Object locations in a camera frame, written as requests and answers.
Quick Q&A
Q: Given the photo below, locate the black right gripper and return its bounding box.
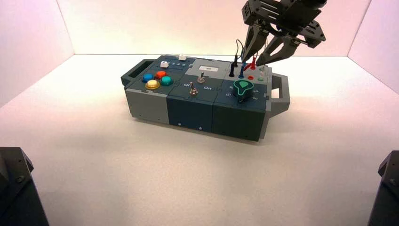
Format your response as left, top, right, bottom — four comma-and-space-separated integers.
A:
241, 0, 327, 66

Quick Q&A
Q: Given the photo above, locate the red jumper wire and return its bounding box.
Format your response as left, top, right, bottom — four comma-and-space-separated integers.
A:
243, 53, 257, 72

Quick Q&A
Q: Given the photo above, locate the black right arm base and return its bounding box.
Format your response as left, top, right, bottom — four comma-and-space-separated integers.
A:
367, 150, 399, 226

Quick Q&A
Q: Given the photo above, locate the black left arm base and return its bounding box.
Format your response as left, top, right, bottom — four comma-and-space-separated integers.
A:
0, 146, 49, 226

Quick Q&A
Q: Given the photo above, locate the green and black rotary knob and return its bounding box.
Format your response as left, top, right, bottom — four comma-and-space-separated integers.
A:
232, 79, 255, 104

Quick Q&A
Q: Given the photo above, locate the grey and blue control box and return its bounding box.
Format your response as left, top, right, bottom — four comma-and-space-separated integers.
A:
120, 55, 291, 142

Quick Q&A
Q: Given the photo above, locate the white jumper wire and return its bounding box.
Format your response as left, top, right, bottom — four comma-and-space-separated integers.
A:
258, 64, 269, 82

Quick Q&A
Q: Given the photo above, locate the black jumper wire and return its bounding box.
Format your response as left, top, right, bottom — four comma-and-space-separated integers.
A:
229, 39, 245, 78

